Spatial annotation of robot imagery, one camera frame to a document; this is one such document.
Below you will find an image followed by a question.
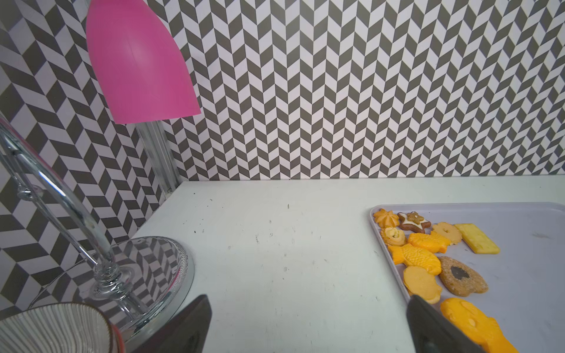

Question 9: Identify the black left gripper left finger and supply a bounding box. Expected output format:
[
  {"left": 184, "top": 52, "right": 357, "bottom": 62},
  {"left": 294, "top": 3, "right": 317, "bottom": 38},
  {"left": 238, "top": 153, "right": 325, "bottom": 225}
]
[{"left": 133, "top": 294, "right": 213, "bottom": 353}]

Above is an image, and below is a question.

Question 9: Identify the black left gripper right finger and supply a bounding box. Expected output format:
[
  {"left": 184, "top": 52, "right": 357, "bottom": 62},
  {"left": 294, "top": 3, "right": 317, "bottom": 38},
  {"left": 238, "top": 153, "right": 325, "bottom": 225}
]
[{"left": 406, "top": 295, "right": 483, "bottom": 353}]

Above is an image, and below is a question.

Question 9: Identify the orange bear shaped cookie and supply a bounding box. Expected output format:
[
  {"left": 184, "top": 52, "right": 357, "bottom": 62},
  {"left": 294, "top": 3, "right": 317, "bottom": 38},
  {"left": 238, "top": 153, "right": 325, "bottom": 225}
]
[{"left": 440, "top": 298, "right": 518, "bottom": 353}]

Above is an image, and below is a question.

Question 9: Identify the yellow rectangular cookie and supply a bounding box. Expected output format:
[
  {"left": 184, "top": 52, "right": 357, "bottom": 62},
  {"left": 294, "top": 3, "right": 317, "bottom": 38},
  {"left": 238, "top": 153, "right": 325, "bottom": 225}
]
[{"left": 455, "top": 224, "right": 500, "bottom": 254}]

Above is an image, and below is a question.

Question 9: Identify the yellow round chick cookie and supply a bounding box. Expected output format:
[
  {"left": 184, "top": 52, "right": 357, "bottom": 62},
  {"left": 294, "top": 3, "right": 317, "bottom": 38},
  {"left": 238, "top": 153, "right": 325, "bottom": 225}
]
[{"left": 403, "top": 266, "right": 442, "bottom": 304}]

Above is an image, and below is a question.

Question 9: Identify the brown sugared heart cookie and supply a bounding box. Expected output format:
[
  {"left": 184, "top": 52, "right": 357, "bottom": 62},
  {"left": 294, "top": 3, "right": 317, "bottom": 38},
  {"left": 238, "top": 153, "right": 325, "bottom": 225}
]
[{"left": 439, "top": 256, "right": 488, "bottom": 297}]

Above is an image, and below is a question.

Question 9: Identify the chrome glass drying rack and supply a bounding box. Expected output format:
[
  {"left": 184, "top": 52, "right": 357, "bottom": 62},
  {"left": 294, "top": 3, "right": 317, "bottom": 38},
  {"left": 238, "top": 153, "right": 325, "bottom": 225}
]
[{"left": 1, "top": 117, "right": 195, "bottom": 352}]

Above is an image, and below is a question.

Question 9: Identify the orange fish cookie lower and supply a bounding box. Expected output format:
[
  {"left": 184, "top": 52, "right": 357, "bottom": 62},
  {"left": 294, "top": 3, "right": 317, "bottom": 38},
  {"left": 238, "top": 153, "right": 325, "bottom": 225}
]
[{"left": 387, "top": 244, "right": 441, "bottom": 276}]

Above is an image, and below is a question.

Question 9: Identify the tan round flower cookie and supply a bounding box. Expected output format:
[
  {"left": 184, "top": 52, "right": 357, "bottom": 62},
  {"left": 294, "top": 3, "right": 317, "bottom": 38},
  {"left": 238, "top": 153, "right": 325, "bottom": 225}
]
[{"left": 432, "top": 222, "right": 463, "bottom": 245}]

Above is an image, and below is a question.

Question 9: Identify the yellow rose swirl cookie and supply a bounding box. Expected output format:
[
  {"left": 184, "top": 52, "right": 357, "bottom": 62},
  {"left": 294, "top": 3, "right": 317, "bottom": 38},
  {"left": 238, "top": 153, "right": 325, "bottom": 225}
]
[{"left": 380, "top": 227, "right": 407, "bottom": 247}]

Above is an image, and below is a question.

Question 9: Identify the brown iced star cookie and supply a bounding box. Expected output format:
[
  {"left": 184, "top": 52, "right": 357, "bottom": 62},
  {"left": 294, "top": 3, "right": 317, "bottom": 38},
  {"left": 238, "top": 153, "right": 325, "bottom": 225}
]
[{"left": 397, "top": 211, "right": 432, "bottom": 233}]

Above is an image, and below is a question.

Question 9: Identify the ribbed glass bowl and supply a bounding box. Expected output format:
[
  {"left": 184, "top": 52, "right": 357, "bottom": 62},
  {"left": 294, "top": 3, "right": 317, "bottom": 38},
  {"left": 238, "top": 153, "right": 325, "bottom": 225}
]
[{"left": 1, "top": 302, "right": 126, "bottom": 352}]

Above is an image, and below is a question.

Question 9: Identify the orange swirl cookie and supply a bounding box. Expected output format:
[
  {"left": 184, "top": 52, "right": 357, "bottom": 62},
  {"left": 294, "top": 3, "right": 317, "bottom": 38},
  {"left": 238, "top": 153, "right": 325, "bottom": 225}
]
[{"left": 373, "top": 208, "right": 400, "bottom": 229}]

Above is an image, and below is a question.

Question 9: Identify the pink upside-down wine glass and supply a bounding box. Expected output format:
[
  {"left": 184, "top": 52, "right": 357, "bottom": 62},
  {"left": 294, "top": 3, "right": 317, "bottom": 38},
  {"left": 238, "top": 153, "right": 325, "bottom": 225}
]
[{"left": 86, "top": 0, "right": 201, "bottom": 124}]

